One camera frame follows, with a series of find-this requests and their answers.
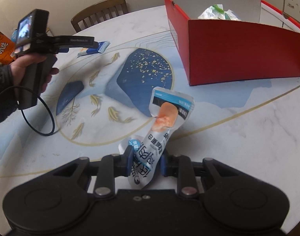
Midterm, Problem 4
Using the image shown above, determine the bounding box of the blue tissue pack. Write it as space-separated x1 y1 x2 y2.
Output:
77 41 110 58

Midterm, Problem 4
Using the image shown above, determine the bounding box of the white base cabinet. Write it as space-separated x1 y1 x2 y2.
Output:
259 0 300 36

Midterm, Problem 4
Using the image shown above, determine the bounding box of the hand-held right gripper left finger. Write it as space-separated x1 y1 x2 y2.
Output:
52 145 136 198

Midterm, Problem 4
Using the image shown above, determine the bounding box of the red cardboard box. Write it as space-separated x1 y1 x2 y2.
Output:
163 0 300 86

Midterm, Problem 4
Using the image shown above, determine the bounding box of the orange snack bag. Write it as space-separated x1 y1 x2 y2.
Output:
0 32 16 65

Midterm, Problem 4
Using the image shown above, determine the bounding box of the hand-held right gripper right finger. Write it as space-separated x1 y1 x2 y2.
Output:
160 154 241 198

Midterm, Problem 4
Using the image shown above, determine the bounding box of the person's left forearm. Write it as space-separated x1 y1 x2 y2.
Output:
0 65 18 128

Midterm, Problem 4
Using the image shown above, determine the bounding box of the silver foil packet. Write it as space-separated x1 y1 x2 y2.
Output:
198 4 242 21

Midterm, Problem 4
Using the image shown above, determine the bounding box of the person's left hand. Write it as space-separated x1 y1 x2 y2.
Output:
10 53 60 94

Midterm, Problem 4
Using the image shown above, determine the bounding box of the marble patterned desktop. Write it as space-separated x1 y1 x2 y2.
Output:
0 5 300 227

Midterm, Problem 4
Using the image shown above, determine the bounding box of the black cable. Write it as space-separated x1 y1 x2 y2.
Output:
16 86 56 136

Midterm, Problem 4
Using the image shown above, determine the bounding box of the white fish snack packet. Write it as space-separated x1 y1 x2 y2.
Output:
118 87 195 190

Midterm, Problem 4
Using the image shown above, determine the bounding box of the brown wooden chair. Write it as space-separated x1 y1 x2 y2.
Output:
71 0 128 33

